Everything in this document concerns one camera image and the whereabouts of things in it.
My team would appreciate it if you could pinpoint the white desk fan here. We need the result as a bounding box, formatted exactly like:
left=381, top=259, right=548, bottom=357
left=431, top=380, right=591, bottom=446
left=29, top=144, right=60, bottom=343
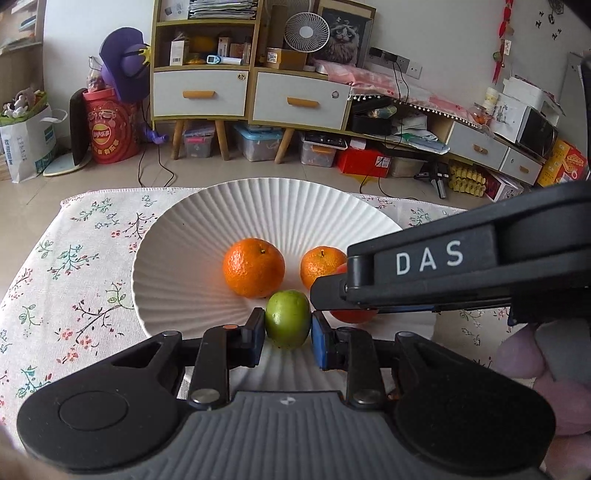
left=284, top=11, right=331, bottom=71

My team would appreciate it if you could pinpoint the white microwave oven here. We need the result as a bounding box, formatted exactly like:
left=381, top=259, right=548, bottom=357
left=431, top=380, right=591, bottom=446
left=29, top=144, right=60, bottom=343
left=489, top=95, right=560, bottom=161

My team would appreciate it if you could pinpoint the clear storage box blue lid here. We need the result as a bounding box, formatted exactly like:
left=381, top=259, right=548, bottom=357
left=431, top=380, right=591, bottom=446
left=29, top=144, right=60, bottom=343
left=233, top=124, right=283, bottom=162

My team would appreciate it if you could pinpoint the pink cloth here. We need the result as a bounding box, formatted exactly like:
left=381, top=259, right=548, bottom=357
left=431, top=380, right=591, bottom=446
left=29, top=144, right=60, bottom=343
left=318, top=60, right=490, bottom=126

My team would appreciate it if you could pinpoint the tall wooden shelf cabinet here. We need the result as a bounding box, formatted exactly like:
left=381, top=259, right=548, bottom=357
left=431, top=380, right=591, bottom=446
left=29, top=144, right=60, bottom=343
left=150, top=0, right=264, bottom=162

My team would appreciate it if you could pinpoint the white paper shopping bag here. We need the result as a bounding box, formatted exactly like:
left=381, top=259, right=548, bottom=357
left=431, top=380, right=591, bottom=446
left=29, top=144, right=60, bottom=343
left=0, top=104, right=59, bottom=184

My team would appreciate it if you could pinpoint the white box on microwave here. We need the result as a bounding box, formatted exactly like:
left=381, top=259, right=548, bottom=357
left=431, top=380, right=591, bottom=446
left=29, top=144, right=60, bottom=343
left=502, top=76, right=566, bottom=116

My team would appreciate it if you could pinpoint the yellow red carton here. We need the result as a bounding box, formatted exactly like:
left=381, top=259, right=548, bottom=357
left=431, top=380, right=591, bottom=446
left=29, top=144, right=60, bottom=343
left=537, top=138, right=590, bottom=188

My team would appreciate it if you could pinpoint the small white drawer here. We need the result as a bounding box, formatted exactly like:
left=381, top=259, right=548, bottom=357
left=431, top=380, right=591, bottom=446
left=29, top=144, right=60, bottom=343
left=503, top=148, right=543, bottom=185
left=447, top=122, right=511, bottom=168

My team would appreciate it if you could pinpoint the egg tray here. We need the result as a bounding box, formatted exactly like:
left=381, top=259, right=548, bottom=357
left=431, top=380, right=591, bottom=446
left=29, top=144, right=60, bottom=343
left=448, top=164, right=489, bottom=195

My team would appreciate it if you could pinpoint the purple hat toy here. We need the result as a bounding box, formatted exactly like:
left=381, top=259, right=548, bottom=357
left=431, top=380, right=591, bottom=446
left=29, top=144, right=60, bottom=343
left=98, top=28, right=153, bottom=103

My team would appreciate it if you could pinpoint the black box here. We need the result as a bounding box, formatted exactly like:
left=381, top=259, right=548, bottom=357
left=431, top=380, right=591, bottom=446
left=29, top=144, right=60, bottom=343
left=352, top=104, right=399, bottom=137

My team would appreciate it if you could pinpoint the wooden bookshelf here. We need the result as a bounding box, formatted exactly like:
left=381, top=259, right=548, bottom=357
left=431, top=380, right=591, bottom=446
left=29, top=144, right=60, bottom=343
left=0, top=0, right=47, bottom=108

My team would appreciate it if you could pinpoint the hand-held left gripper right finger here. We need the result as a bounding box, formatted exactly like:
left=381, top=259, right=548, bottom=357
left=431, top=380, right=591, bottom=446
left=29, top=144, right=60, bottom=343
left=311, top=313, right=467, bottom=409

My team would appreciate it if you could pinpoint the red hanging ornament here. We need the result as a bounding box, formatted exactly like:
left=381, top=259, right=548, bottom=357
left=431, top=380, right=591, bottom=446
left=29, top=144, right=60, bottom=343
left=492, top=0, right=515, bottom=85

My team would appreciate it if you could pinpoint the white ribbed plate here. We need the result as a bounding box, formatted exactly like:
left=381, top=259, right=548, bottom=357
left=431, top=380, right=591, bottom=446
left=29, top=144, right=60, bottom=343
left=131, top=178, right=437, bottom=393

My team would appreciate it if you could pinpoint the red tomato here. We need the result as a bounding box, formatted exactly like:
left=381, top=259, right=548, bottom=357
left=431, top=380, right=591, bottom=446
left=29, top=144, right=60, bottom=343
left=329, top=262, right=380, bottom=325

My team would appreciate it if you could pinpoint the white drawer orange handle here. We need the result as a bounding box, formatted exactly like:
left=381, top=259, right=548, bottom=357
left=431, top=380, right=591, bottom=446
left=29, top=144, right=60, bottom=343
left=152, top=69, right=250, bottom=118
left=253, top=71, right=352, bottom=131

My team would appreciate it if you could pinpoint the black panel on white base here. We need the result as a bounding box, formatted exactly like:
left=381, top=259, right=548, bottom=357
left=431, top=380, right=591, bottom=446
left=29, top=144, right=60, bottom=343
left=44, top=88, right=93, bottom=177

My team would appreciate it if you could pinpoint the floral tablecloth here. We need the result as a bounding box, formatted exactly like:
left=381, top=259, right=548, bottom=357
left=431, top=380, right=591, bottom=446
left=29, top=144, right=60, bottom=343
left=0, top=187, right=513, bottom=435

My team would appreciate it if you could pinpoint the person's right hand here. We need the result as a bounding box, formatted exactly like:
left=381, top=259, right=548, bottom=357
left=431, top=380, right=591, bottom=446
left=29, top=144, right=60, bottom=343
left=495, top=324, right=591, bottom=480

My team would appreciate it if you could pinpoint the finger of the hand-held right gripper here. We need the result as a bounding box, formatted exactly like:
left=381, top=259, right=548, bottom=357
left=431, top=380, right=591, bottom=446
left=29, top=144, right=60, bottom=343
left=310, top=272, right=435, bottom=317

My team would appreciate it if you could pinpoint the white appliance box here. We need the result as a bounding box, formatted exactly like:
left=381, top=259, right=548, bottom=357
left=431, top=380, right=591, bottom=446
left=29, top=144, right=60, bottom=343
left=159, top=0, right=190, bottom=21

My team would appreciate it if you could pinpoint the red flat box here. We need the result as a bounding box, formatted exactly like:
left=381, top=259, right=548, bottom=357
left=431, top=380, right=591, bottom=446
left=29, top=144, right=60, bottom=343
left=336, top=148, right=392, bottom=178

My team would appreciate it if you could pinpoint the wall power strip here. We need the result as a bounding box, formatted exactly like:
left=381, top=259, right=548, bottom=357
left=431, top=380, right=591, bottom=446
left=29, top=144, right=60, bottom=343
left=369, top=46, right=423, bottom=78

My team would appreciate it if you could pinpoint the grey refrigerator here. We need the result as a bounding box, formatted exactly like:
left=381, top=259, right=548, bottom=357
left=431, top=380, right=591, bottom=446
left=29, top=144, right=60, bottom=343
left=566, top=52, right=591, bottom=144

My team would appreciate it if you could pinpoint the green jujube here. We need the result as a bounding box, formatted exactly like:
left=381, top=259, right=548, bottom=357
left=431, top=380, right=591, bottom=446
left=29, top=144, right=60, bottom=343
left=264, top=290, right=311, bottom=349

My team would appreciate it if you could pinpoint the red snack bucket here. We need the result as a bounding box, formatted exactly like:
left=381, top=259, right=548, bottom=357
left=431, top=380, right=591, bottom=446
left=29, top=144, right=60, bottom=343
left=83, top=88, right=140, bottom=165

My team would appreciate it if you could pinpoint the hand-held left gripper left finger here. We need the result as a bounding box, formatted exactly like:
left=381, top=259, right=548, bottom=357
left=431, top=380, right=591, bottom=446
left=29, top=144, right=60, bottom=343
left=108, top=308, right=267, bottom=411

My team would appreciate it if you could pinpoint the long wooden bench cabinet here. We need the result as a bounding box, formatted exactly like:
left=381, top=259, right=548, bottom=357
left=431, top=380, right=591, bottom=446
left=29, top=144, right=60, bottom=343
left=346, top=92, right=544, bottom=186

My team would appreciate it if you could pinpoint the large orange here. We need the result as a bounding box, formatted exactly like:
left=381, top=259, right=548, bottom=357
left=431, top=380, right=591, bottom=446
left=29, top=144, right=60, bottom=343
left=223, top=237, right=287, bottom=299

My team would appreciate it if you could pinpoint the white red box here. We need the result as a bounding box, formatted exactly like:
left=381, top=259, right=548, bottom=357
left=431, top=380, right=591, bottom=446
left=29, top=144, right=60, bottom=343
left=485, top=173, right=526, bottom=202

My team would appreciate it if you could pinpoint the low wooden drawer cabinet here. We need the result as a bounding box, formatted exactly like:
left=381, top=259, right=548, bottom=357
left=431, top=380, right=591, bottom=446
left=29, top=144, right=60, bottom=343
left=249, top=67, right=354, bottom=164

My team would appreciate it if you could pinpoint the stack of papers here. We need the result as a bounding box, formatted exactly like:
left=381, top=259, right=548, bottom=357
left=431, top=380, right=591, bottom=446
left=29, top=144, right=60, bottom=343
left=189, top=0, right=258, bottom=20

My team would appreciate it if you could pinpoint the small orange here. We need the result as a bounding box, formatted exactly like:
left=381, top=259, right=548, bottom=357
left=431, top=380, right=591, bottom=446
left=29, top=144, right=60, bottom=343
left=300, top=247, right=348, bottom=291

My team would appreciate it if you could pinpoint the cardboard box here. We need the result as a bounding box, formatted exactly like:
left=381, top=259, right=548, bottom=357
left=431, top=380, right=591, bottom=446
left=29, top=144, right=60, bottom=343
left=265, top=47, right=308, bottom=71

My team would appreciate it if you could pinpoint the framed cat picture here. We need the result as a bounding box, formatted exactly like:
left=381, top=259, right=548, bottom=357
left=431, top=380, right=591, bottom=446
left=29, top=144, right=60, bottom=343
left=314, top=0, right=376, bottom=68

